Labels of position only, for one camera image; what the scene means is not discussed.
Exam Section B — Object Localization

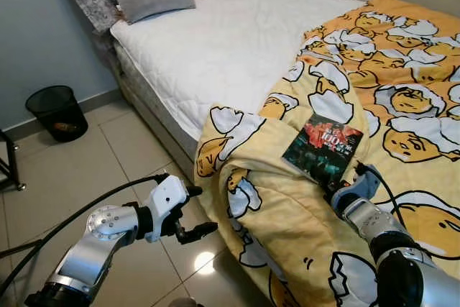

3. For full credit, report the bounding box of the dark book with red print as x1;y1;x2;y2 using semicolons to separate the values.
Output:
282;113;364;184

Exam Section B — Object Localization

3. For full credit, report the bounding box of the yellow egg-print blanket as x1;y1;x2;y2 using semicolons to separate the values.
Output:
194;0;460;307

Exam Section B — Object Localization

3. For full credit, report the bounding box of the white quilted mattress cover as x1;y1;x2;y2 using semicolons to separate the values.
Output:
109;0;367;141

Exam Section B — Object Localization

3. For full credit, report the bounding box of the black mesh trash bin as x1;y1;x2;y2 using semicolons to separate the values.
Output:
25;86;89;143

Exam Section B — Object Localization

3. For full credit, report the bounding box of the black metal furniture leg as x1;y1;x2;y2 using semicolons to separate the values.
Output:
0;129;26;191

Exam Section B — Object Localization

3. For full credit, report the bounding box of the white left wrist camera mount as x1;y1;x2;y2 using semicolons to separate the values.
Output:
147;174;190;243

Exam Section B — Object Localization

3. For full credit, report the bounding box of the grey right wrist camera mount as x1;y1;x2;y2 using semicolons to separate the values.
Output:
332;165;382;211

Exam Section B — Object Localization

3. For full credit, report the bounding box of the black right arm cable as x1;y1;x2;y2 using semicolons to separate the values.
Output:
356;163;403;211

